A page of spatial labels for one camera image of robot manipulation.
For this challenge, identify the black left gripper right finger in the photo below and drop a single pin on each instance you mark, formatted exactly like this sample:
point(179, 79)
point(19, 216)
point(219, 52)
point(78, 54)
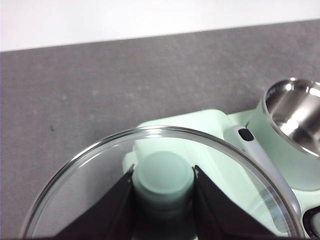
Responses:
point(220, 212)

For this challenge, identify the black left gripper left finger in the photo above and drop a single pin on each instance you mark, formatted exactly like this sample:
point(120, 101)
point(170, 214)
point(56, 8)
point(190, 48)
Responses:
point(110, 212)

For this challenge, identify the glass lid with green knob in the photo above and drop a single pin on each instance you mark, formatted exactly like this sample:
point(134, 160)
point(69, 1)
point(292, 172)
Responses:
point(165, 175)

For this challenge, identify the green breakfast machine base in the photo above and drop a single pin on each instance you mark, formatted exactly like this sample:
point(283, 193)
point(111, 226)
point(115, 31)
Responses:
point(310, 200)

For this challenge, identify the silver control knob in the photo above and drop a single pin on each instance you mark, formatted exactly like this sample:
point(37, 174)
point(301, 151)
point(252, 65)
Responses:
point(312, 222)

